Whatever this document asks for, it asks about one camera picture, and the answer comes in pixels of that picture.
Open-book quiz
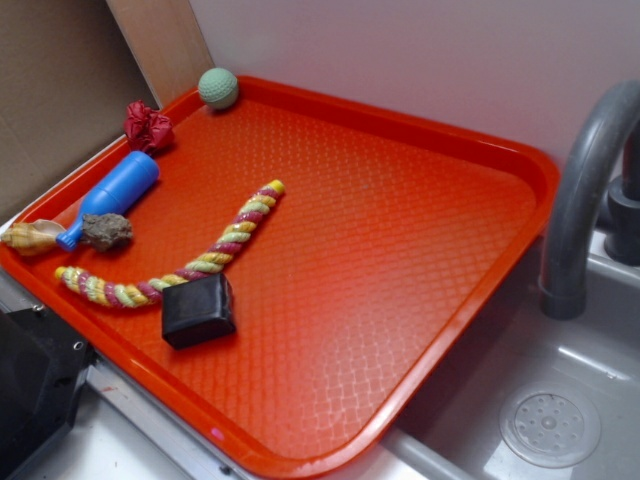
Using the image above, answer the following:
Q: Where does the green dimpled ball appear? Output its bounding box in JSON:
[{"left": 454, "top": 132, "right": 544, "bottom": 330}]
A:
[{"left": 198, "top": 67, "right": 239, "bottom": 110}]

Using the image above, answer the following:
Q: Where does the orange plastic tray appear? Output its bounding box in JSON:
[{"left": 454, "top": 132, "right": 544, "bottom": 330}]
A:
[{"left": 1, "top": 77, "right": 559, "bottom": 479}]

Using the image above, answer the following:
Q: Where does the black rectangular block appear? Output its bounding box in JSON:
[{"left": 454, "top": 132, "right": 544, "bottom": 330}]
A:
[{"left": 162, "top": 273, "right": 236, "bottom": 350}]

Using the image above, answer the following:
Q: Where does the blue plastic bottle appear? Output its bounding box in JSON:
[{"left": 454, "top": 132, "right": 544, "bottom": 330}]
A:
[{"left": 56, "top": 151, "right": 160, "bottom": 252}]

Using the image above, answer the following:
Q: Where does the crumpled red cloth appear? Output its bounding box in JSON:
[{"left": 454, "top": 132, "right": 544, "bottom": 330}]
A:
[{"left": 123, "top": 100, "right": 174, "bottom": 155}]

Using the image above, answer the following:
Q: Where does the grey brown rock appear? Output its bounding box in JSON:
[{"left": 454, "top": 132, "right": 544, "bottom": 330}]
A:
[{"left": 81, "top": 213, "right": 134, "bottom": 252}]

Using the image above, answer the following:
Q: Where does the grey curved faucet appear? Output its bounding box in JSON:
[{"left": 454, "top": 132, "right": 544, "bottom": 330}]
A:
[{"left": 539, "top": 80, "right": 639, "bottom": 320}]

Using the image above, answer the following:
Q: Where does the wooden board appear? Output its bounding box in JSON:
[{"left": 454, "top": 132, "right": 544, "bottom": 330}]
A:
[{"left": 107, "top": 0, "right": 214, "bottom": 107}]

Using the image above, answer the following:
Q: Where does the grey sink basin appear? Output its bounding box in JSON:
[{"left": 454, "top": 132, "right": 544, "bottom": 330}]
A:
[{"left": 384, "top": 247, "right": 639, "bottom": 479}]

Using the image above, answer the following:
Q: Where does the tan spiral seashell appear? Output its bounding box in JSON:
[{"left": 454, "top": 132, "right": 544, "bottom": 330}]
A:
[{"left": 1, "top": 219, "right": 66, "bottom": 256}]

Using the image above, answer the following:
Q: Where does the round sink drain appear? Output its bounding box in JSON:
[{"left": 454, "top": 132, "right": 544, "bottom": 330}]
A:
[{"left": 499, "top": 382, "right": 601, "bottom": 469}]

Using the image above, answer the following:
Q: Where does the brown cardboard panel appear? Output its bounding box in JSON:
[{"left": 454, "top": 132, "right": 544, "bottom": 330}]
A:
[{"left": 1, "top": 1, "right": 156, "bottom": 221}]

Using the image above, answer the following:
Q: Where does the multicolour twisted rope toy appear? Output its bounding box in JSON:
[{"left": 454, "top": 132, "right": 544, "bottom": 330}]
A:
[{"left": 55, "top": 180, "right": 286, "bottom": 309}]

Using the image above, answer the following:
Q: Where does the black faucet handle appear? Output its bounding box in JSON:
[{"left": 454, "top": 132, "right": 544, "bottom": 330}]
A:
[{"left": 604, "top": 113, "right": 639, "bottom": 266}]

